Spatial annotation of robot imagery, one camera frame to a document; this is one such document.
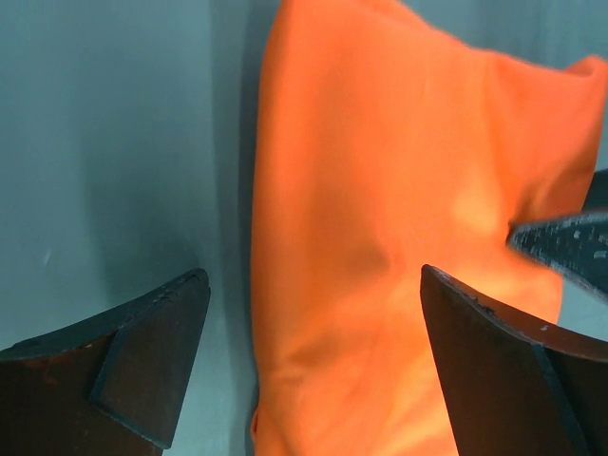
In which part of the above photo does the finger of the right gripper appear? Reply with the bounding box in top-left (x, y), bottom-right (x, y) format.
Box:
top-left (506, 169), bottom-right (607, 300)

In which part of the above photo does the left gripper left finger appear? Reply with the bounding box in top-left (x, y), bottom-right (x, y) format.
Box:
top-left (1, 269), bottom-right (210, 455)

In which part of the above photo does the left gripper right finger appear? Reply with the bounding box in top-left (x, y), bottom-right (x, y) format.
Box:
top-left (420, 265), bottom-right (607, 456)

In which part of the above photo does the orange t shirt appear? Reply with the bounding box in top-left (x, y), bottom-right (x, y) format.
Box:
top-left (251, 1), bottom-right (607, 455)

